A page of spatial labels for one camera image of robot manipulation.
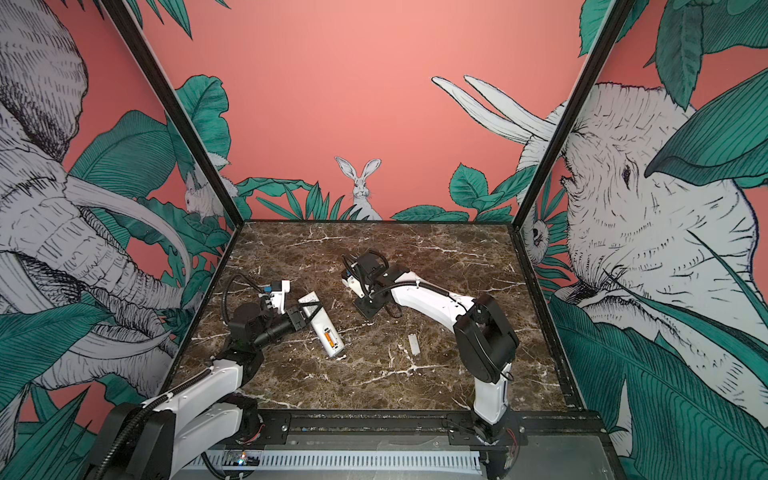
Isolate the white remote control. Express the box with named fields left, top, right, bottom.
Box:
left=298, top=292, right=345, bottom=358

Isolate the white battery cover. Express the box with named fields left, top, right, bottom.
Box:
left=408, top=334, right=420, bottom=355

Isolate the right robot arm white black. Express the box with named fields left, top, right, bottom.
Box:
left=342, top=249, right=520, bottom=445

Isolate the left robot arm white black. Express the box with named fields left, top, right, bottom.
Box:
left=77, top=301, right=322, bottom=479

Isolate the small circuit board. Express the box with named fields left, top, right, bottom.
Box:
left=221, top=450, right=262, bottom=470

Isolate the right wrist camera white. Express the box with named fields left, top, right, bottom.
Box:
left=342, top=271, right=364, bottom=298

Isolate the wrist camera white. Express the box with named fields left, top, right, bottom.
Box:
left=260, top=280, right=291, bottom=315
left=342, top=271, right=364, bottom=298

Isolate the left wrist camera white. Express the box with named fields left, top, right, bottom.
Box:
left=260, top=280, right=291, bottom=315

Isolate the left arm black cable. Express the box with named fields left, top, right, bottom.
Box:
left=220, top=274, right=265, bottom=325

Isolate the white slotted cable duct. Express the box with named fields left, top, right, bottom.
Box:
left=207, top=450, right=484, bottom=474

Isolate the left black frame post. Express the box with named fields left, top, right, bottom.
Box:
left=101, top=0, right=245, bottom=229

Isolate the black frame post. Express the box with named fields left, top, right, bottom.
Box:
left=101, top=0, right=245, bottom=229
left=512, top=0, right=634, bottom=231

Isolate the black mounting rail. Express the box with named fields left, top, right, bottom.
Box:
left=246, top=409, right=608, bottom=448

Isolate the right black frame post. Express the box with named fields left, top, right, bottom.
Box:
left=512, top=0, right=634, bottom=231

